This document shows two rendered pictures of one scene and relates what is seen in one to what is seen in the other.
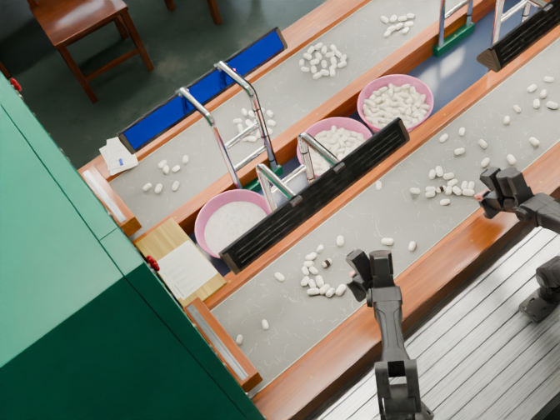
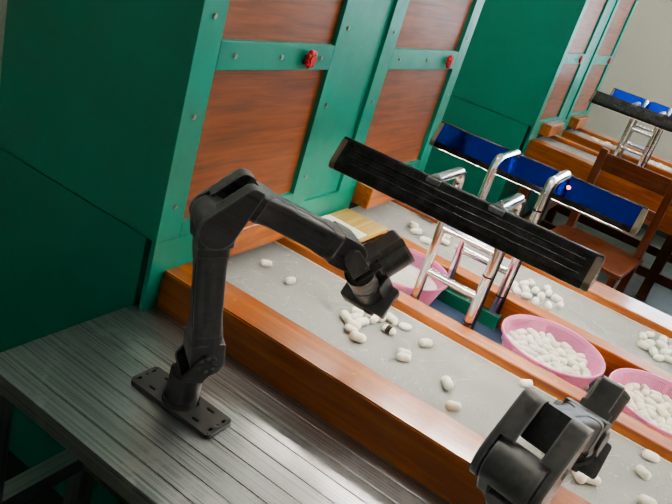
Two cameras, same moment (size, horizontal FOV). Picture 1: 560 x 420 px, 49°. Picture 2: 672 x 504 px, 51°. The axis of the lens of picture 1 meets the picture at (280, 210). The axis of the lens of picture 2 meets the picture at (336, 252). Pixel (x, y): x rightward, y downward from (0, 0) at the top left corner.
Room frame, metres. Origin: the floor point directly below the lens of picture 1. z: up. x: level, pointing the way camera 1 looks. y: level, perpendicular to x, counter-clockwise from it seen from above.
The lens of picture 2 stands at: (-0.18, -1.03, 1.52)
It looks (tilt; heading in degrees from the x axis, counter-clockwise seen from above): 24 degrees down; 48
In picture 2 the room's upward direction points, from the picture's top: 18 degrees clockwise
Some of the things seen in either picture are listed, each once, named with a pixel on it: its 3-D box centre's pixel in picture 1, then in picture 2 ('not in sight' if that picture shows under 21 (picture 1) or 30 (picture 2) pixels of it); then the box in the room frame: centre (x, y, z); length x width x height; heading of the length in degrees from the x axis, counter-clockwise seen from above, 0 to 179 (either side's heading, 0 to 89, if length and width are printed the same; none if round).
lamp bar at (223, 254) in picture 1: (316, 189); (459, 206); (0.94, -0.11, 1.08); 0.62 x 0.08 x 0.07; 113
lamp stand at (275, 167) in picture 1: (232, 134); (502, 236); (1.39, 0.07, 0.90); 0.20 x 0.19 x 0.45; 113
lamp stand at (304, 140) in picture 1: (307, 206); (447, 270); (1.02, -0.08, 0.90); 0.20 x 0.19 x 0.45; 113
